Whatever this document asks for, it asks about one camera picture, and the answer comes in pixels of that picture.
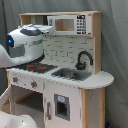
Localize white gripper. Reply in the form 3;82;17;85
39;25;54;34

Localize white toy microwave door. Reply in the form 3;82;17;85
47;14;92;35

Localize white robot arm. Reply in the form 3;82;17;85
0;24;54;128

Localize wooden toy kitchen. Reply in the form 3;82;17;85
2;11;114;128

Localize black toy stovetop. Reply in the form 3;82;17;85
15;61;59;74

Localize black toy faucet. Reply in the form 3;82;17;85
75;51;93;70

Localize right stove knob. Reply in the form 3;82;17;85
31;81;37;88

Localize stove knob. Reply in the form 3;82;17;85
12;77;18;83
31;81;37;88

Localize left stove knob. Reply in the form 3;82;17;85
12;77;18;83

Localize grey toy sink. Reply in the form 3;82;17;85
52;68;92;81

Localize white oven door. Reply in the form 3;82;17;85
0;87;11;117

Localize white cabinet door with dispenser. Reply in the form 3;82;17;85
44;81;82;128

